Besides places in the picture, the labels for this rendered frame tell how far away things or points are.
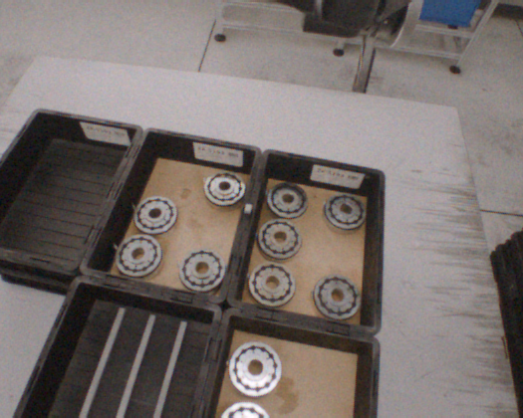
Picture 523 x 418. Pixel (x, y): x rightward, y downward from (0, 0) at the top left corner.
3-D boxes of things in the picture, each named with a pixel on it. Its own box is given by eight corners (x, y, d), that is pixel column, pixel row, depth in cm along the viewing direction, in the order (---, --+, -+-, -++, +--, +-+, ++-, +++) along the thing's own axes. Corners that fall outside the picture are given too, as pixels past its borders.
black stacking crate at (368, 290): (261, 176, 103) (264, 149, 94) (370, 197, 102) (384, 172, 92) (226, 321, 83) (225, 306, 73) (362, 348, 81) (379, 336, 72)
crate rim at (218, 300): (146, 132, 97) (144, 125, 95) (262, 153, 95) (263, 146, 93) (80, 277, 76) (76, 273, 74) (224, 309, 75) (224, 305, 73)
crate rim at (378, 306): (263, 153, 95) (263, 147, 93) (383, 176, 94) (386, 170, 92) (224, 309, 75) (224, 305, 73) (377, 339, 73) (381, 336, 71)
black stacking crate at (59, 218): (54, 138, 106) (37, 108, 97) (152, 156, 105) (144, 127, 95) (-24, 264, 86) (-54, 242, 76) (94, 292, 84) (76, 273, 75)
